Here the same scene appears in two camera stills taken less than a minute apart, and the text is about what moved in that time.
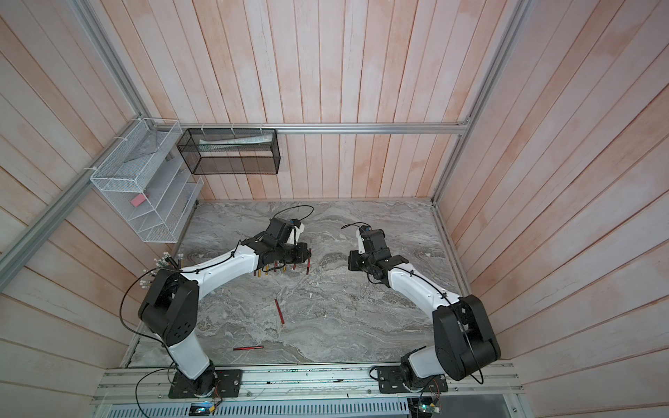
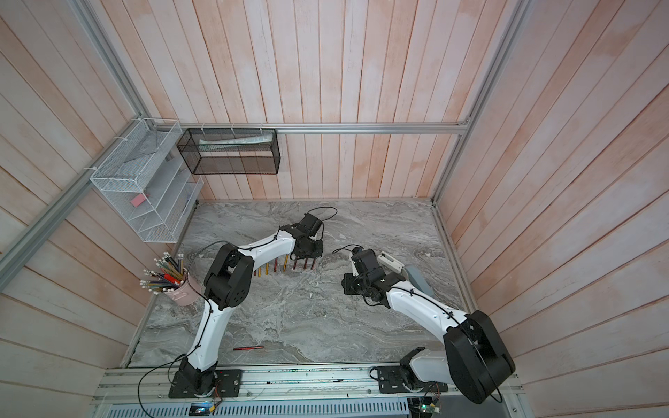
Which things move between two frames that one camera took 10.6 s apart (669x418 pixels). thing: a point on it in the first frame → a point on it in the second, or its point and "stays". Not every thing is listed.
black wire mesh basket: (231, 151) stays
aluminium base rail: (468, 382) stays
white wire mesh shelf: (147, 181) stays
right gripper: (354, 256) → (348, 286)
